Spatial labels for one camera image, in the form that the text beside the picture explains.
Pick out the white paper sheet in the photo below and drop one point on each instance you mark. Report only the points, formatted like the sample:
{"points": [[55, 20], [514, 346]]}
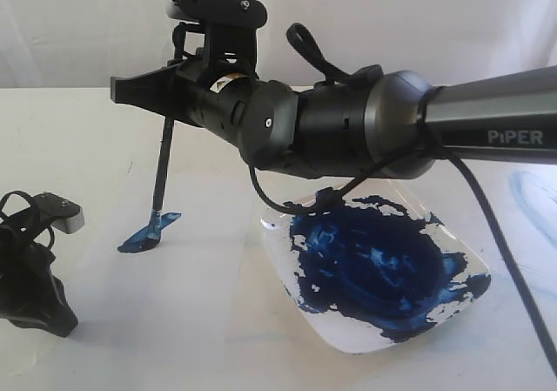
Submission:
{"points": [[175, 298]]}

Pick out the white backdrop cloth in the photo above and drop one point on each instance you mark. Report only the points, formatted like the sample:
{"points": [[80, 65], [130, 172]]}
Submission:
{"points": [[83, 43]]}

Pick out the white square paint plate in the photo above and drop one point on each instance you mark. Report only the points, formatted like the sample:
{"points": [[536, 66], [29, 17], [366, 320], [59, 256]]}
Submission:
{"points": [[378, 269]]}

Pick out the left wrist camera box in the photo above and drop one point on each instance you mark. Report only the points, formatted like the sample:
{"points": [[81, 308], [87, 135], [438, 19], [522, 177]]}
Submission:
{"points": [[60, 213]]}

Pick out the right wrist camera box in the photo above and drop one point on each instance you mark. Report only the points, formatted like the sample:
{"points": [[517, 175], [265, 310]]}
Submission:
{"points": [[250, 14]]}

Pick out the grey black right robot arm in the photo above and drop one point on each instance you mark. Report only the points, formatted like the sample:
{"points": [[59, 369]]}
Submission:
{"points": [[397, 120]]}

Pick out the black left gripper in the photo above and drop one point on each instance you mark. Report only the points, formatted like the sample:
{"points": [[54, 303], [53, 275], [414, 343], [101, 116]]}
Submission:
{"points": [[29, 292]]}

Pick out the black paintbrush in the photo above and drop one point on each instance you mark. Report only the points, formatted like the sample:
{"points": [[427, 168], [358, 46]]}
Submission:
{"points": [[155, 224]]}

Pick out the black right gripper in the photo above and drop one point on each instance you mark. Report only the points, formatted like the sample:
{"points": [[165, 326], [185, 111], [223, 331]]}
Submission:
{"points": [[212, 97]]}

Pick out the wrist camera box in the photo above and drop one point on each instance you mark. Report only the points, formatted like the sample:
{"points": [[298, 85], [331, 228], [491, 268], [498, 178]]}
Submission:
{"points": [[60, 213], [250, 14]]}

